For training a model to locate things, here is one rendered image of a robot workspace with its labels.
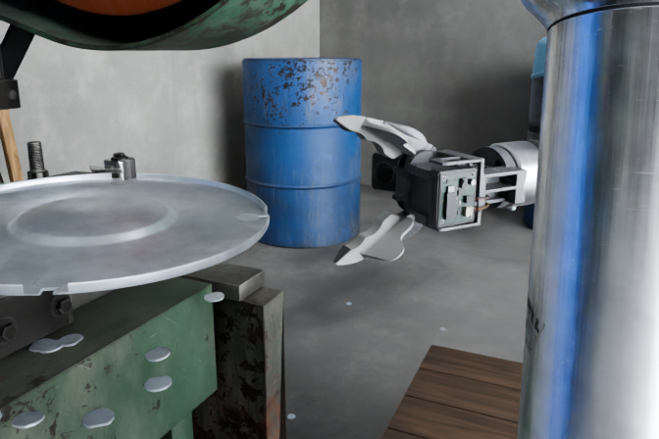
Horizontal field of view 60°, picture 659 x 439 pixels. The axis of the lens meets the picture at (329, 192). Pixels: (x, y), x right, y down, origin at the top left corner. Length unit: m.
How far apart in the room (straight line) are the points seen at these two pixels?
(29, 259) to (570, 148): 0.35
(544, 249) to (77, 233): 0.33
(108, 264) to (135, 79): 2.20
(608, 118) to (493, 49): 3.39
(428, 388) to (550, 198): 0.79
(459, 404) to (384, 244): 0.49
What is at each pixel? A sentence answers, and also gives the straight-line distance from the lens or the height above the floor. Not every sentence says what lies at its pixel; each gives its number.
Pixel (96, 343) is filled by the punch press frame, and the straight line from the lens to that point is 0.62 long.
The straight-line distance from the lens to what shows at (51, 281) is 0.41.
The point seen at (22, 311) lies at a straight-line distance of 0.61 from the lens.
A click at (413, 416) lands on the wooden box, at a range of 1.00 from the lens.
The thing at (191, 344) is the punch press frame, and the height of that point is 0.59.
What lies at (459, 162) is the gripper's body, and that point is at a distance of 0.57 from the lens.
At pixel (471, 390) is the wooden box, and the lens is 1.08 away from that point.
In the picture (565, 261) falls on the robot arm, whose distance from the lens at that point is 0.30.
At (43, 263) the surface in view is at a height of 0.78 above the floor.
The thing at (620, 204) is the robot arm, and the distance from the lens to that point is 0.29.
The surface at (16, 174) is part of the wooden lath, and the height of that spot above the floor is 0.58.
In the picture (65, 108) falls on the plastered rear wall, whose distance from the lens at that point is 2.36.
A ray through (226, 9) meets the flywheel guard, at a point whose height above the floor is 0.97.
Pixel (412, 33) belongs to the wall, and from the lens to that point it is 3.81.
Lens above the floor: 0.92
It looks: 14 degrees down
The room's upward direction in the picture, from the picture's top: straight up
